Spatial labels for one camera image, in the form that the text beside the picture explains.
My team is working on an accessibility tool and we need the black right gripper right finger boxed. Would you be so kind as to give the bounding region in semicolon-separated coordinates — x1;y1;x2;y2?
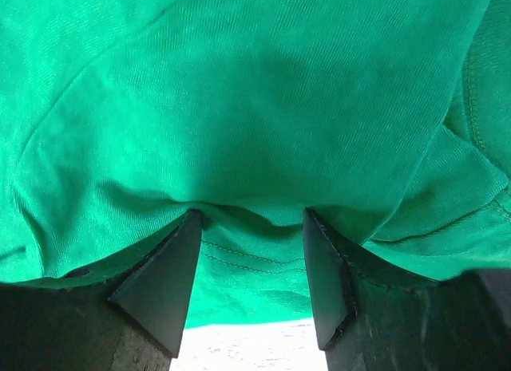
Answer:
303;209;510;370

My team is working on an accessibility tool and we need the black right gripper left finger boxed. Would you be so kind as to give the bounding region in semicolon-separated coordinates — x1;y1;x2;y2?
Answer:
1;210;202;370

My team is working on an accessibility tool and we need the green t shirt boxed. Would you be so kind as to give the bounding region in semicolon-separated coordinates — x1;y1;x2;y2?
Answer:
1;0;510;328

